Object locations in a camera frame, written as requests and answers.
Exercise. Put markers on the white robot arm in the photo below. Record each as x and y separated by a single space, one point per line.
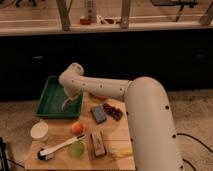
150 119

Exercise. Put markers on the brown grape bunch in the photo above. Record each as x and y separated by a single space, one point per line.
116 113

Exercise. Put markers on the green plastic tray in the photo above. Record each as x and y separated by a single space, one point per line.
52 99

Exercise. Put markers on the wooden block eraser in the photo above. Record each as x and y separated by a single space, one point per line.
98 143

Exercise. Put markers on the grey blue towel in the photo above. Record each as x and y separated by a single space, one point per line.
65 104

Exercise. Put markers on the green plastic cup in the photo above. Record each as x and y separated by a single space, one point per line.
76 150

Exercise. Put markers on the white bottle on shelf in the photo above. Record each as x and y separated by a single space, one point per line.
90 10

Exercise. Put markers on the orange bowl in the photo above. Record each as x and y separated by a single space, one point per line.
98 96

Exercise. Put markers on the red bowl on shelf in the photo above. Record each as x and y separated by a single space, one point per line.
84 21

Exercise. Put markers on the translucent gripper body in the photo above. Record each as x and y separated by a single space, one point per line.
73 97

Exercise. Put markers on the blue sponge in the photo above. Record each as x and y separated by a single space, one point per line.
98 114

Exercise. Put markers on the orange fruit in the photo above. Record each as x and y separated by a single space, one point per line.
77 128

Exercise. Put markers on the yellow banana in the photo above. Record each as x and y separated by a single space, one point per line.
120 153

